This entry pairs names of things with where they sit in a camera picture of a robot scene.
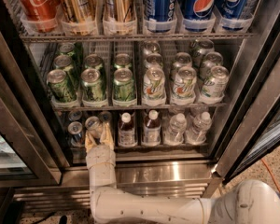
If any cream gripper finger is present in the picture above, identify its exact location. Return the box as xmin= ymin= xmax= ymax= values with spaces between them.
xmin=85 ymin=131 xmax=96 ymax=152
xmin=100 ymin=122 xmax=114 ymax=149

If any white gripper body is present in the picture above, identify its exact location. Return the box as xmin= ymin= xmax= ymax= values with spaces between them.
xmin=86 ymin=145 xmax=117 ymax=189

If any red bull can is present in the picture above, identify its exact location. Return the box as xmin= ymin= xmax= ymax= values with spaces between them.
xmin=98 ymin=111 xmax=112 ymax=124
xmin=68 ymin=110 xmax=83 ymax=121
xmin=67 ymin=121 xmax=84 ymax=147
xmin=85 ymin=116 xmax=103 ymax=142

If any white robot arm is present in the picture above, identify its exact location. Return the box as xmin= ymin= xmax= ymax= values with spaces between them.
xmin=85 ymin=123 xmax=280 ymax=224

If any green can front middle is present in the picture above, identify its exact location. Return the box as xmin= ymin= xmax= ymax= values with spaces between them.
xmin=81 ymin=68 xmax=106 ymax=102

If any green can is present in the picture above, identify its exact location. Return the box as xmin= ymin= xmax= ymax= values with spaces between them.
xmin=47 ymin=69 xmax=77 ymax=103
xmin=81 ymin=68 xmax=106 ymax=102
xmin=57 ymin=43 xmax=81 ymax=63
xmin=113 ymin=68 xmax=135 ymax=102

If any green can front right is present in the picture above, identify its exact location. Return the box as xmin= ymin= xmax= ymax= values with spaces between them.
xmin=113 ymin=68 xmax=135 ymax=102

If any green can front left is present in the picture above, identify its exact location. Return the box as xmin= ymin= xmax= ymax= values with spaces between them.
xmin=47 ymin=69 xmax=77 ymax=103

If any white diet can front left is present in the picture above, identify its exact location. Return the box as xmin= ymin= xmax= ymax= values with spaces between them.
xmin=143 ymin=67 xmax=165 ymax=100

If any white diet can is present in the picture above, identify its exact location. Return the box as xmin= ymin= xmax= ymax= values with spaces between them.
xmin=201 ymin=66 xmax=230 ymax=98
xmin=144 ymin=53 xmax=163 ymax=70
xmin=199 ymin=51 xmax=223 ymax=80
xmin=143 ymin=67 xmax=165 ymax=100
xmin=173 ymin=65 xmax=197 ymax=99
xmin=170 ymin=52 xmax=192 ymax=79

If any green can second row middle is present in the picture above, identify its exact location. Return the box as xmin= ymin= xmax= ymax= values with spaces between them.
xmin=84 ymin=54 xmax=105 ymax=73

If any green can second row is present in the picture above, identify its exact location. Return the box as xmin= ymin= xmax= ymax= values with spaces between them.
xmin=53 ymin=55 xmax=78 ymax=89
xmin=84 ymin=54 xmax=105 ymax=73
xmin=114 ymin=53 xmax=133 ymax=70

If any green can second row right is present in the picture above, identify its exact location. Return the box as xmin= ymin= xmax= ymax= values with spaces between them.
xmin=114 ymin=53 xmax=133 ymax=70

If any green can second row left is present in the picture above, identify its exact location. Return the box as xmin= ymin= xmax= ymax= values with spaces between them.
xmin=53 ymin=55 xmax=78 ymax=89

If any stainless steel fridge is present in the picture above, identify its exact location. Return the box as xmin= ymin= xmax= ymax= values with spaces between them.
xmin=0 ymin=0 xmax=280 ymax=211

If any white diet can front middle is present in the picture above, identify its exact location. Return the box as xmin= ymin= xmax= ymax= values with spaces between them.
xmin=173 ymin=65 xmax=197 ymax=99

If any green can back left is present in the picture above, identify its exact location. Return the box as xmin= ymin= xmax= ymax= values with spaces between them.
xmin=57 ymin=43 xmax=81 ymax=63

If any silver can back left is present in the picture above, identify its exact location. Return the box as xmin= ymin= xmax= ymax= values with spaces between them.
xmin=143 ymin=41 xmax=161 ymax=58

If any silver can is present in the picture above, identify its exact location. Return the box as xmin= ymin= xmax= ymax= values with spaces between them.
xmin=143 ymin=41 xmax=161 ymax=58
xmin=189 ymin=39 xmax=215 ymax=68

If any white diet can front right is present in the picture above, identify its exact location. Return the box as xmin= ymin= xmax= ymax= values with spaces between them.
xmin=201 ymin=66 xmax=230 ymax=98

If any silver can back right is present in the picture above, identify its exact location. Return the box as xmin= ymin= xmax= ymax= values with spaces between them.
xmin=189 ymin=39 xmax=215 ymax=68

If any gold can right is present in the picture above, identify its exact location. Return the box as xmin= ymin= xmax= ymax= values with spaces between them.
xmin=104 ymin=0 xmax=135 ymax=35

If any gold can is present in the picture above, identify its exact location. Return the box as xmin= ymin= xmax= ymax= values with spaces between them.
xmin=104 ymin=0 xmax=135 ymax=35
xmin=61 ymin=0 xmax=93 ymax=35

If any gold can left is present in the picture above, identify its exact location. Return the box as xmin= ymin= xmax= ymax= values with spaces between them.
xmin=61 ymin=0 xmax=93 ymax=35

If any blue Pepsi can left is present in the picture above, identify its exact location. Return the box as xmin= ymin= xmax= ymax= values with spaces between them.
xmin=144 ymin=0 xmax=175 ymax=33

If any blue pepsi can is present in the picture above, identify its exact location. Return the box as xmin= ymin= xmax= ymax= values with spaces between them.
xmin=219 ymin=0 xmax=251 ymax=31
xmin=183 ymin=0 xmax=215 ymax=32
xmin=144 ymin=0 xmax=175 ymax=33

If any red Coca-Cola can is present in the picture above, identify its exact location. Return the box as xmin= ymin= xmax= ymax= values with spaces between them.
xmin=20 ymin=0 xmax=57 ymax=33

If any open fridge door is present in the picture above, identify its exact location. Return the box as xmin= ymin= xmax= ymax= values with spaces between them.
xmin=216 ymin=51 xmax=280 ymax=183

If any blue Pepsi can middle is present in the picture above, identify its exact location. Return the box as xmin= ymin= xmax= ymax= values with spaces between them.
xmin=183 ymin=0 xmax=215 ymax=32

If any blue Pepsi can right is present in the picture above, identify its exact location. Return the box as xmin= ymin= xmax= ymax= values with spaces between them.
xmin=219 ymin=0 xmax=251 ymax=31

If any brown tea bottle left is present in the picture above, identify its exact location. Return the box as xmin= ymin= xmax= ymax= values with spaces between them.
xmin=118 ymin=113 xmax=136 ymax=147

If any brown tea bottle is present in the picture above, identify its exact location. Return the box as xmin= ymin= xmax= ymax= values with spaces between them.
xmin=118 ymin=113 xmax=136 ymax=147
xmin=142 ymin=110 xmax=161 ymax=147

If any brown tea bottle right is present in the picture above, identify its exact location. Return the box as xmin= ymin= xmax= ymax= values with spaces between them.
xmin=142 ymin=110 xmax=161 ymax=147

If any clear water bottle left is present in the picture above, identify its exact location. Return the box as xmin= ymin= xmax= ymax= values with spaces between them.
xmin=164 ymin=113 xmax=187 ymax=146

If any clear water bottle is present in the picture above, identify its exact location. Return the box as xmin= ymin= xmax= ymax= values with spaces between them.
xmin=164 ymin=113 xmax=187 ymax=146
xmin=186 ymin=112 xmax=212 ymax=145

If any clear water bottle right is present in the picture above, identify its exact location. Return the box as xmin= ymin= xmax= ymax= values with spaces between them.
xmin=186 ymin=112 xmax=212 ymax=145

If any middle wire shelf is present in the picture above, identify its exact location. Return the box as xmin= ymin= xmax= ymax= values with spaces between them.
xmin=53 ymin=103 xmax=227 ymax=112

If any wire shelf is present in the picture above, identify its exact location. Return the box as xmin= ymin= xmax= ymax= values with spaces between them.
xmin=20 ymin=33 xmax=257 ymax=43
xmin=53 ymin=103 xmax=227 ymax=112

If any black cable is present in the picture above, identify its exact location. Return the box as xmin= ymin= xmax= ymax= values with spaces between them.
xmin=31 ymin=211 xmax=68 ymax=224

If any top wire shelf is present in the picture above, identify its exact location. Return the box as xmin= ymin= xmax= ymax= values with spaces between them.
xmin=20 ymin=33 xmax=257 ymax=43

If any orange cable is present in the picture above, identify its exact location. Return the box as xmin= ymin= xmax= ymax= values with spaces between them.
xmin=260 ymin=158 xmax=280 ymax=213

